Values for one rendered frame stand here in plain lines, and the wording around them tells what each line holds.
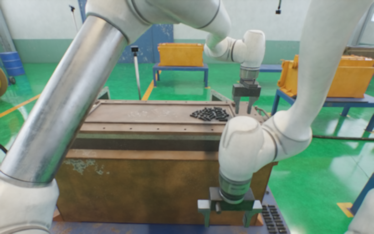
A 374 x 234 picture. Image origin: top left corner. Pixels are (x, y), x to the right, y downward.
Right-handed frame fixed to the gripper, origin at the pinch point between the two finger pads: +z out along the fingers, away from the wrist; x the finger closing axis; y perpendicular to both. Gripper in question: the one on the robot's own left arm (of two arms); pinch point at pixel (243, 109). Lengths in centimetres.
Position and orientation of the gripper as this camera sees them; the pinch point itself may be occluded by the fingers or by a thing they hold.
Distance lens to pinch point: 101.1
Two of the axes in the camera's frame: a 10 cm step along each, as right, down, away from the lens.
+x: -10.0, -0.1, 0.1
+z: -0.1, 8.9, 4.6
